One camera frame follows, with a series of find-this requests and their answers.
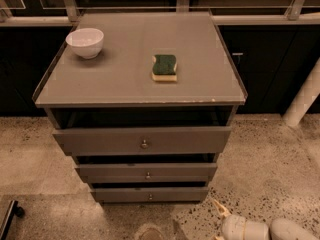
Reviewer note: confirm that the grey drawer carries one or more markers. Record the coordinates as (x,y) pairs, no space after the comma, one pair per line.
(138,141)
(146,172)
(165,194)

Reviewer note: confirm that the round floor drain cover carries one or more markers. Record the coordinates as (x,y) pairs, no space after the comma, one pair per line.
(151,234)

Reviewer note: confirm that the green yellow sponge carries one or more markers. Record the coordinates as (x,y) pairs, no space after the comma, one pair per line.
(164,68)

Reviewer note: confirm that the grey bottom drawer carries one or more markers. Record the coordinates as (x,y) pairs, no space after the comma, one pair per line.
(165,194)

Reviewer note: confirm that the white ceramic bowl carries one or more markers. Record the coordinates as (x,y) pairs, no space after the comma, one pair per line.
(86,42)

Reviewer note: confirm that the white pillar leg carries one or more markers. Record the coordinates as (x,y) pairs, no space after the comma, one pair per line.
(306,96)

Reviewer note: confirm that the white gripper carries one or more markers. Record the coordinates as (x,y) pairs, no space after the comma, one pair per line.
(234,227)

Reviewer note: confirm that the grey drawer cabinet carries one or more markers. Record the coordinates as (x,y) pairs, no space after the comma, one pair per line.
(116,90)

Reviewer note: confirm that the grey middle drawer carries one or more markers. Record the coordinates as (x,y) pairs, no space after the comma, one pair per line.
(146,172)

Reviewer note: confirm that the metal railing frame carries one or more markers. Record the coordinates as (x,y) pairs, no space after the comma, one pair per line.
(225,12)

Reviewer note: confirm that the black wheeled cart base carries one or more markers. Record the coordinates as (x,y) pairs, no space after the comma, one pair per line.
(13,210)

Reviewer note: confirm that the grey top drawer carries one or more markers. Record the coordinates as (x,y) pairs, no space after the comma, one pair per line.
(138,141)

